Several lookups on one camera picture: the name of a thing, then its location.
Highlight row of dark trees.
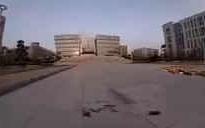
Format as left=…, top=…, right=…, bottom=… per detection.
left=0, top=39, right=62, bottom=67

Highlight orange-brown planting bed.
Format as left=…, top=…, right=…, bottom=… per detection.
left=159, top=64, right=205, bottom=78

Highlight grey concrete slab plaza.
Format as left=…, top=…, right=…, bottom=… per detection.
left=0, top=61, right=205, bottom=128

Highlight grey kerb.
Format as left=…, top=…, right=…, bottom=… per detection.
left=0, top=64, right=79, bottom=101

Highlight grey building behind trees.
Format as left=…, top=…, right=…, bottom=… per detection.
left=28, top=41, right=56, bottom=61

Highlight wide stone steps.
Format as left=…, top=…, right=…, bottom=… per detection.
left=59, top=54, right=133, bottom=66

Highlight dark ground strip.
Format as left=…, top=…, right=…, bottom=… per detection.
left=0, top=64, right=73, bottom=92

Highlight beige banded building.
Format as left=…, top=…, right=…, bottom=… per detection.
left=53, top=33, right=121, bottom=57

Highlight low pale building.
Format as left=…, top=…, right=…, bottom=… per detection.
left=132, top=46, right=160, bottom=59

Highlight small dark lump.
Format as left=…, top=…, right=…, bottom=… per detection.
left=147, top=110, right=161, bottom=116

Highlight small dark building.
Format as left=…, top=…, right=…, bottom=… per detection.
left=119, top=44, right=129, bottom=57

